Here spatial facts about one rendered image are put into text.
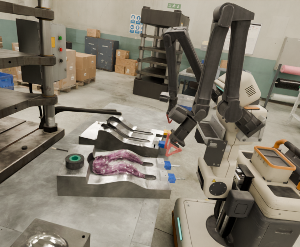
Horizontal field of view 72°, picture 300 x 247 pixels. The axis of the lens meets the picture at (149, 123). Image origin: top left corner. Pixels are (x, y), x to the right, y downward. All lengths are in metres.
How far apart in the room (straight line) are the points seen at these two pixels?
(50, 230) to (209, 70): 0.80
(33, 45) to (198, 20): 6.53
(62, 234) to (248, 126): 0.82
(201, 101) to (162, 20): 4.35
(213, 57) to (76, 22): 8.86
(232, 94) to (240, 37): 0.22
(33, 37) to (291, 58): 6.84
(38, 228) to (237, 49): 0.94
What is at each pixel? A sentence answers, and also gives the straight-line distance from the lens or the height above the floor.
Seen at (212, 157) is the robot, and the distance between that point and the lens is 1.16.
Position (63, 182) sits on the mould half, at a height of 0.88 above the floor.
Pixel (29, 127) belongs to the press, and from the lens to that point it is 1.67.
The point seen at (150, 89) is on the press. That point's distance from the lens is 5.30.
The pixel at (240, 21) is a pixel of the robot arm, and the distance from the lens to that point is 0.88.
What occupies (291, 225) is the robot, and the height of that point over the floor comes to 0.67.
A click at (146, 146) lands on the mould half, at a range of 1.22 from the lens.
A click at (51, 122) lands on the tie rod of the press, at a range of 1.54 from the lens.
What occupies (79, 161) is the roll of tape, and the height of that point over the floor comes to 0.95.
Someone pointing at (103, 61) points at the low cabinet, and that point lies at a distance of 8.29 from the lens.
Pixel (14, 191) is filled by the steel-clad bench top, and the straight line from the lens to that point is 1.09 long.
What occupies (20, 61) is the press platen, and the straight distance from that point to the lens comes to 1.35.
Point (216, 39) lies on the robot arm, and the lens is 0.87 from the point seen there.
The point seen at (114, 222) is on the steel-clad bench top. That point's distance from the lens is 0.91.
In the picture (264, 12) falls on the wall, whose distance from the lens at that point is 7.67.
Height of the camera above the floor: 1.49
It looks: 23 degrees down
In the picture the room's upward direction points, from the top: 8 degrees clockwise
